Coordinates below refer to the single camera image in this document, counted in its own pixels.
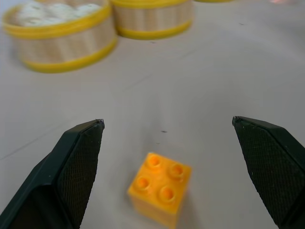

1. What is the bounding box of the orange studded building cube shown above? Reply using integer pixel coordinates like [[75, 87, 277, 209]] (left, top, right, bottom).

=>
[[127, 152, 192, 229]]

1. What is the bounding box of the white steamed bun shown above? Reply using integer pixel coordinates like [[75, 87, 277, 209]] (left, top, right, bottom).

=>
[[46, 3, 81, 23], [10, 2, 50, 26], [75, 1, 105, 18]]

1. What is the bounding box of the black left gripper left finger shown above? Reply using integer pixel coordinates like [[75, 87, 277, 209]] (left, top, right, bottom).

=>
[[0, 118, 105, 229]]

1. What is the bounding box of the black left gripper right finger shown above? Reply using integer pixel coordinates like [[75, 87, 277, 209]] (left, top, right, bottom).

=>
[[232, 115, 305, 229]]

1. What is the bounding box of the empty bamboo steamer basket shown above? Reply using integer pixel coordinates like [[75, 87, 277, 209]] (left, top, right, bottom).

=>
[[110, 0, 194, 40]]

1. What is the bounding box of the bamboo steamer basket with buns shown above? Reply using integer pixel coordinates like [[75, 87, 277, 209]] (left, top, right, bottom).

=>
[[1, 0, 119, 73]]

